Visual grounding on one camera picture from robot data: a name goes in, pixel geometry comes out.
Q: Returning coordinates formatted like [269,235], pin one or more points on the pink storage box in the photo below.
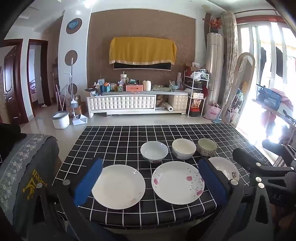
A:
[134,88]

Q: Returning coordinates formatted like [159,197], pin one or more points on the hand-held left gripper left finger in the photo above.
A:
[89,182]

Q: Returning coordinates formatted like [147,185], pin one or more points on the cardboard box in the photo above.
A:
[79,104]

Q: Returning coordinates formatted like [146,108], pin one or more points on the red garment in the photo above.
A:
[269,120]

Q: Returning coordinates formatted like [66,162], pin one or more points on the white paper roll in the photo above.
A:
[168,107]

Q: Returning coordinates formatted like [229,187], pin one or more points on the pink bag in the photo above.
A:
[214,112]

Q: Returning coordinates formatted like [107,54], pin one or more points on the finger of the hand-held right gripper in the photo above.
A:
[247,158]
[275,148]

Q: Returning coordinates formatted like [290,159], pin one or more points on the black checkered tablecloth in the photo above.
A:
[115,139]

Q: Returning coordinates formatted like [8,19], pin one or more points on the hanging dark garment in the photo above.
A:
[279,62]
[263,62]

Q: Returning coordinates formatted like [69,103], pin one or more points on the standing air conditioner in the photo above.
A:
[215,69]

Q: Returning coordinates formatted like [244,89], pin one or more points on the white plastic jug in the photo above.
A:
[147,85]

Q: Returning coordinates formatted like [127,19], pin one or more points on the plain white plate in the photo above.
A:
[118,186]

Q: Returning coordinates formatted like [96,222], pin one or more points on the bear print white plate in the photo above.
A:
[224,166]

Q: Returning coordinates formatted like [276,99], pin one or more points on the dark wooden door frame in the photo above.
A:
[46,76]

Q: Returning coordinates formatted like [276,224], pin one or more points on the blue plastic basket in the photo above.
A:
[268,96]

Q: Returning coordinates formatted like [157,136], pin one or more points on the blue wall clock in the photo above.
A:
[73,24]

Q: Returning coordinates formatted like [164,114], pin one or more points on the wooden standing mirror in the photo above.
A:
[240,76]

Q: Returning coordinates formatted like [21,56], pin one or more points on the white mop bucket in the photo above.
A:
[60,120]

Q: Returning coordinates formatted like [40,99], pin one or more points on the blue patterned bowl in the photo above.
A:
[207,147]

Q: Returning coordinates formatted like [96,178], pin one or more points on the plain white bowl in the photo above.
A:
[183,148]

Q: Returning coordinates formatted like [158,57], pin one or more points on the white dustpan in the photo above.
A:
[79,120]

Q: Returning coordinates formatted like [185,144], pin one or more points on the dark wooden door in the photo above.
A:
[9,76]

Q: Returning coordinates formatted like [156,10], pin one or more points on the white bowl with pink flower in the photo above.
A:
[154,150]

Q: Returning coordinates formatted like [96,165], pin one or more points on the white tufted TV cabinet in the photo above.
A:
[120,102]

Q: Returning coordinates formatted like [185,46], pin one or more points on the white cup with straw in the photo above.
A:
[123,77]

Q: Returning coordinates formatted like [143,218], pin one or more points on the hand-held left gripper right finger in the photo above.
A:
[212,183]

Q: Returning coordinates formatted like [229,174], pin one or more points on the pink clothes pile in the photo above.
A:
[285,98]

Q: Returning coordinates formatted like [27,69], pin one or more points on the black cloth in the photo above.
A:
[10,139]

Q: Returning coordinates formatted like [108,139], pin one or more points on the yellow cloth cover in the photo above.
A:
[142,51]

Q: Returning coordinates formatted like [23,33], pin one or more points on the vase of red flowers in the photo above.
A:
[215,23]

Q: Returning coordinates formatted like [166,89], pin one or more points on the round brown wall panel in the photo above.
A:
[74,89]
[69,58]
[79,29]

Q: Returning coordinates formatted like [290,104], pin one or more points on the black television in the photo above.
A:
[143,66]

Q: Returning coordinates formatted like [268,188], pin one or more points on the patterned beige curtain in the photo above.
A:
[230,46]

